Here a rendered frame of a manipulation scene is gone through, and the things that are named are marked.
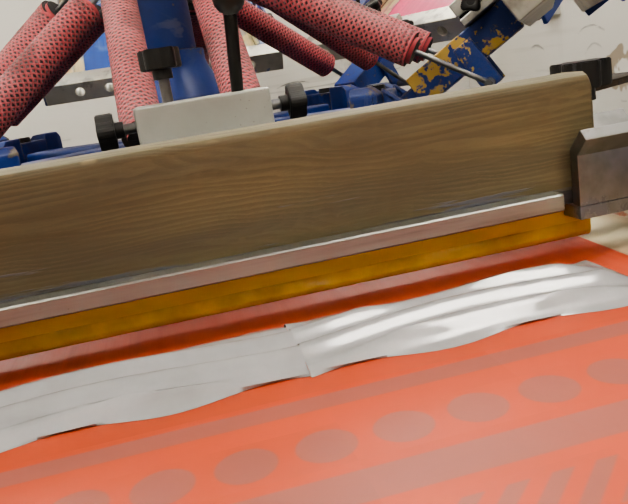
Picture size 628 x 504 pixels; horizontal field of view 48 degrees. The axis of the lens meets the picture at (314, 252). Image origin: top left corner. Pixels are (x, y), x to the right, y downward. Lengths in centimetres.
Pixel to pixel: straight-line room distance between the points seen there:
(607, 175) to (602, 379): 18
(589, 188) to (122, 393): 28
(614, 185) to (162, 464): 30
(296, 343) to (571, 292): 14
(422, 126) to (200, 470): 23
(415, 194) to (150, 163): 15
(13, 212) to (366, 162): 18
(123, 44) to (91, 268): 60
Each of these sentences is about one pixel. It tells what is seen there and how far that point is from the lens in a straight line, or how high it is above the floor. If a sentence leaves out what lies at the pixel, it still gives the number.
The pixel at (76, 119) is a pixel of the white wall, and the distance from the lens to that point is 455.
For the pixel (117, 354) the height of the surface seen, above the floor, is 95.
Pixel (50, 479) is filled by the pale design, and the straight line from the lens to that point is 29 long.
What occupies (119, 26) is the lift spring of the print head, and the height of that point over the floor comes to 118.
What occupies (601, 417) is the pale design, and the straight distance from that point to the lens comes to 27.
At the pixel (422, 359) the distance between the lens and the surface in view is 32.
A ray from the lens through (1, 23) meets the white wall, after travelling 461.
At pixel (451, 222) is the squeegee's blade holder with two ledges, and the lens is 40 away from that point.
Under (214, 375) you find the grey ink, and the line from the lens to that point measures 33.
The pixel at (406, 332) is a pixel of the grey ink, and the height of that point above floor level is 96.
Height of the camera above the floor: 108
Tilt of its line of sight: 14 degrees down
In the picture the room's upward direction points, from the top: 9 degrees counter-clockwise
